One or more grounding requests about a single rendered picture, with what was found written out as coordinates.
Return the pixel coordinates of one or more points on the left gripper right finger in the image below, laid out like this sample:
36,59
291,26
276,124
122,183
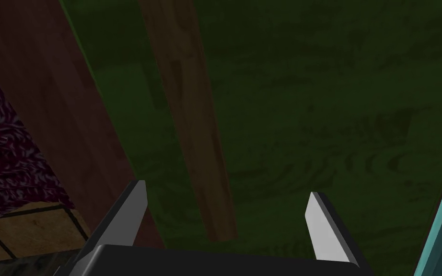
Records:
326,230

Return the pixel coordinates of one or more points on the brown wooden drawer cabinet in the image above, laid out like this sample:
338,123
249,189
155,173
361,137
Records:
52,76

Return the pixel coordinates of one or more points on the purple woven basket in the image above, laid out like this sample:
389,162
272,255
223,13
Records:
6,161

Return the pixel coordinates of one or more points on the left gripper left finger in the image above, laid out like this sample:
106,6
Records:
129,218

